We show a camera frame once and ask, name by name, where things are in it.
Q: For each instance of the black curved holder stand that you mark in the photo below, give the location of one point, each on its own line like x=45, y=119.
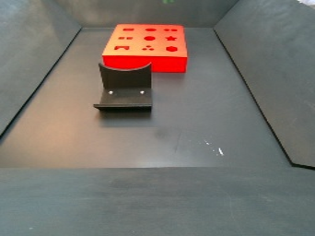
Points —
x=125, y=82

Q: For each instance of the red shape-sorter block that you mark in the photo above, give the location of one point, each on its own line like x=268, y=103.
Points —
x=146, y=44

